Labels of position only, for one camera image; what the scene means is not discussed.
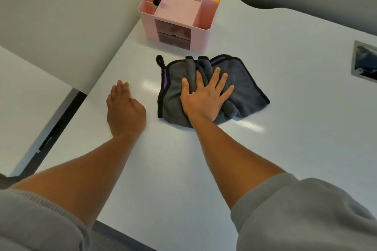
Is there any person's right hand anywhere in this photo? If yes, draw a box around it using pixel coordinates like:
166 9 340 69
180 67 234 122

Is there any person's left hand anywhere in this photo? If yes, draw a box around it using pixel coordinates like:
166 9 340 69
106 80 147 138

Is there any grey microfibre cloth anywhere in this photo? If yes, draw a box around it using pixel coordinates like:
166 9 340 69
156 54 270 128

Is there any person's right forearm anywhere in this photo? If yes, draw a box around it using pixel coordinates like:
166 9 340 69
187 114 286 211

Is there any person's left forearm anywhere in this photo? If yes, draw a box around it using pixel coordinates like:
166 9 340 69
9 130 144 228

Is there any pink desk organiser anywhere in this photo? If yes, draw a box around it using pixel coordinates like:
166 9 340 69
138 0 222 54

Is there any grey desk partition panel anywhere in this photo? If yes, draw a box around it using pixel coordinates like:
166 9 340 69
0 0 171 95

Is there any white adjacent desk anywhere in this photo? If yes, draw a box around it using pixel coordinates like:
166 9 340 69
0 45 80 178

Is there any grey right sleeve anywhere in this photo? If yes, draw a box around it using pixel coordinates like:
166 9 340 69
230 173 377 251

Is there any grey sleeve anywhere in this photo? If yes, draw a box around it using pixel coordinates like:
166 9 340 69
0 188 92 251
230 173 377 251

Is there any grey left sleeve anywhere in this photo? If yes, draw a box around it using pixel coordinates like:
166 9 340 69
0 188 92 251

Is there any metal cable grommet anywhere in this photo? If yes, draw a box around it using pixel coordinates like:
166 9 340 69
350 40 377 84

